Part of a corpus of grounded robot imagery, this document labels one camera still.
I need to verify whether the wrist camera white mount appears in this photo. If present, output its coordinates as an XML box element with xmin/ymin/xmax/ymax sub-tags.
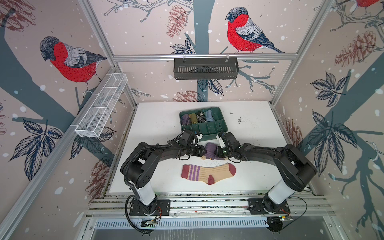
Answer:
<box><xmin>216</xmin><ymin>135</ymin><xmax>226</xmax><ymax>148</ymax></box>
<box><xmin>195</xmin><ymin>134</ymin><xmax>203</xmax><ymax>144</ymax></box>

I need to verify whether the green compartment tray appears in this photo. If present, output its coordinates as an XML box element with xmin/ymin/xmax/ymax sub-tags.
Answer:
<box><xmin>179</xmin><ymin>107</ymin><xmax>228</xmax><ymax>141</ymax></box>

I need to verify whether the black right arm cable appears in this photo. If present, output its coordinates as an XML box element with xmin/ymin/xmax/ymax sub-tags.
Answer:
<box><xmin>266</xmin><ymin>196</ymin><xmax>309</xmax><ymax>233</ymax></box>

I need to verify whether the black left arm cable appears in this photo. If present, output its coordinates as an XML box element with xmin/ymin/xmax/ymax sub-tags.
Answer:
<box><xmin>124</xmin><ymin>193</ymin><xmax>157</xmax><ymax>235</ymax></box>

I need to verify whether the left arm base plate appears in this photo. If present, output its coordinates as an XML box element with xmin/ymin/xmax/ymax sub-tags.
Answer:
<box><xmin>129</xmin><ymin>199</ymin><xmax>171</xmax><ymax>217</ymax></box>

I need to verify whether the beige maroon striped sock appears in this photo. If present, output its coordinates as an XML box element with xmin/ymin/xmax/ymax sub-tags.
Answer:
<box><xmin>181</xmin><ymin>163</ymin><xmax>237</xmax><ymax>185</ymax></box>

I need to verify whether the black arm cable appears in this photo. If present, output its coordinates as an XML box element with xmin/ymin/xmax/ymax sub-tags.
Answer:
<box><xmin>124</xmin><ymin>193</ymin><xmax>157</xmax><ymax>235</ymax></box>
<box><xmin>266</xmin><ymin>196</ymin><xmax>309</xmax><ymax>233</ymax></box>

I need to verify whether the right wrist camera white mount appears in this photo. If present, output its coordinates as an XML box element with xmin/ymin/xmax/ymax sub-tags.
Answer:
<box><xmin>216</xmin><ymin>135</ymin><xmax>226</xmax><ymax>148</ymax></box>

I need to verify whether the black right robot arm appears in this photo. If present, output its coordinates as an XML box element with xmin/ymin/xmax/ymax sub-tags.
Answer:
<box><xmin>215</xmin><ymin>132</ymin><xmax>317</xmax><ymax>214</ymax></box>

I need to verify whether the purple striped sock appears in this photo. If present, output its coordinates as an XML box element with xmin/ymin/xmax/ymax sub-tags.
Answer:
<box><xmin>201</xmin><ymin>143</ymin><xmax>228</xmax><ymax>161</ymax></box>

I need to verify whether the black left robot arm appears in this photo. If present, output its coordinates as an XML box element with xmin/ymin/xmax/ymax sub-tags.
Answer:
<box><xmin>120</xmin><ymin>130</ymin><xmax>207</xmax><ymax>216</ymax></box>

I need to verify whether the rolled black white sock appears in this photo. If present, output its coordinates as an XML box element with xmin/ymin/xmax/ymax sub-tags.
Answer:
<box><xmin>197</xmin><ymin>111</ymin><xmax>207</xmax><ymax>123</ymax></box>

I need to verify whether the aluminium horizontal frame bar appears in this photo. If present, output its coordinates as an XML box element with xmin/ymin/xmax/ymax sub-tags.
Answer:
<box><xmin>113</xmin><ymin>53</ymin><xmax>298</xmax><ymax>63</ymax></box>

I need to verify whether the white mesh wall shelf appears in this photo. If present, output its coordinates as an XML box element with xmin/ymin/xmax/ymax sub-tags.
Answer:
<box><xmin>75</xmin><ymin>73</ymin><xmax>128</xmax><ymax>138</ymax></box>

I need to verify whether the rolled blue grey sock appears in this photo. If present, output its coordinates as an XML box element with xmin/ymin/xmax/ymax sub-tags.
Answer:
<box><xmin>205</xmin><ymin>110</ymin><xmax>214</xmax><ymax>122</ymax></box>

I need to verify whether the rolled purple sock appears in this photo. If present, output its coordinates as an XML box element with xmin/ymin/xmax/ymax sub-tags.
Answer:
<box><xmin>181</xmin><ymin>114</ymin><xmax>190</xmax><ymax>126</ymax></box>

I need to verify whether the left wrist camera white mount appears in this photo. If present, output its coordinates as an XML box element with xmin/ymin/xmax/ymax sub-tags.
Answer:
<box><xmin>195</xmin><ymin>134</ymin><xmax>203</xmax><ymax>144</ymax></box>

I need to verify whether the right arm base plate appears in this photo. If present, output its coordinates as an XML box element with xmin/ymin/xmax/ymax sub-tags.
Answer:
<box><xmin>247</xmin><ymin>198</ymin><xmax>291</xmax><ymax>215</ymax></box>

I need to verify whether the black hanging wire basket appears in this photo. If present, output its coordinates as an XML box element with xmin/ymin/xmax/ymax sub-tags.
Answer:
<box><xmin>174</xmin><ymin>58</ymin><xmax>239</xmax><ymax>80</ymax></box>

